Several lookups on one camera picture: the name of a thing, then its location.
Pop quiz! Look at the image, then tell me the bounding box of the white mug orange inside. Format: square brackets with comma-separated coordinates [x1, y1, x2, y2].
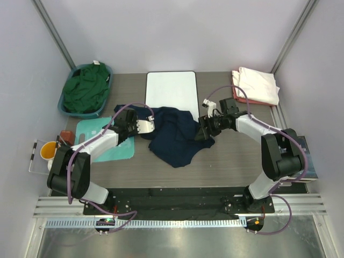
[40, 141, 59, 171]

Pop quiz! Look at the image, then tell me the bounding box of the teal cutting board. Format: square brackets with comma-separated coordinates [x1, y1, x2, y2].
[74, 117, 135, 162]

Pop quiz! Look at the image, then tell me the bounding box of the clear acrylic tray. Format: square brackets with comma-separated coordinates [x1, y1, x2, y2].
[28, 140, 49, 175]

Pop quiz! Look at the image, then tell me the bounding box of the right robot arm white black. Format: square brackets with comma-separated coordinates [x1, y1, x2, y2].
[195, 98, 308, 213]

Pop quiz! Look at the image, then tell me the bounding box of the white slotted cable duct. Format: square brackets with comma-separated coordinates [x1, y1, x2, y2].
[45, 217, 247, 229]

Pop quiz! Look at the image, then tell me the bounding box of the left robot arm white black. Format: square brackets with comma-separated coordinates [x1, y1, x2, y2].
[47, 108, 138, 214]

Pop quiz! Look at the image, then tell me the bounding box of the white board with black rim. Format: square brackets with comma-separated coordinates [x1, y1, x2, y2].
[145, 71, 199, 120]

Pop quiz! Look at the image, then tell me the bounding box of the brown red block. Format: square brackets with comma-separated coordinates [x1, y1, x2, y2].
[60, 130, 75, 145]

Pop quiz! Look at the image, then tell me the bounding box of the purple cable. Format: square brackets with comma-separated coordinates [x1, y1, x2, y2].
[205, 85, 310, 235]
[67, 101, 155, 233]

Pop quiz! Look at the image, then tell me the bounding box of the navy blue t shirt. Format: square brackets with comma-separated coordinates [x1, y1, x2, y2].
[113, 104, 216, 169]

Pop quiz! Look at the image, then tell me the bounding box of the pink folded t shirt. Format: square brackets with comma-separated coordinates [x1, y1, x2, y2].
[231, 70, 276, 106]

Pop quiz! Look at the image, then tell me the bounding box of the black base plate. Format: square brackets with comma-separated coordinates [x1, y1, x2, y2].
[100, 187, 275, 216]

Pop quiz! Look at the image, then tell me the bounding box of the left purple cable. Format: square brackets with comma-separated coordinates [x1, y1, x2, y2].
[67, 101, 155, 233]

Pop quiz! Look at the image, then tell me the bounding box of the green t shirt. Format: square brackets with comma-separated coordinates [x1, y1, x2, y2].
[62, 62, 110, 113]

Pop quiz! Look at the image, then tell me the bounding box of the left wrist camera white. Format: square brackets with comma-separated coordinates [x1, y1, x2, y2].
[136, 120, 155, 134]

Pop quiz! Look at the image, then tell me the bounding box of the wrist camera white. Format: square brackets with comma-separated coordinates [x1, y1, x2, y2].
[202, 98, 217, 118]
[136, 120, 155, 134]

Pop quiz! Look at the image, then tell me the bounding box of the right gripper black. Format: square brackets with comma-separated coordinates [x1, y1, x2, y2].
[195, 113, 227, 140]

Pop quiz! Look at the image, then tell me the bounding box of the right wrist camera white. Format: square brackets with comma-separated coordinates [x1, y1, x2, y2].
[202, 98, 217, 118]

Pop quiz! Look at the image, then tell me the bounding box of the black white marker pen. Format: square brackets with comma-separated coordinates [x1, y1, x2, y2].
[30, 142, 37, 161]

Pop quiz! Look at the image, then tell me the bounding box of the dark blue book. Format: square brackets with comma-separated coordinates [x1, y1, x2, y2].
[290, 136, 318, 183]

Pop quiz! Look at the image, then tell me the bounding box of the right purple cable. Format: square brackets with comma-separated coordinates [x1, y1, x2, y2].
[205, 85, 310, 235]

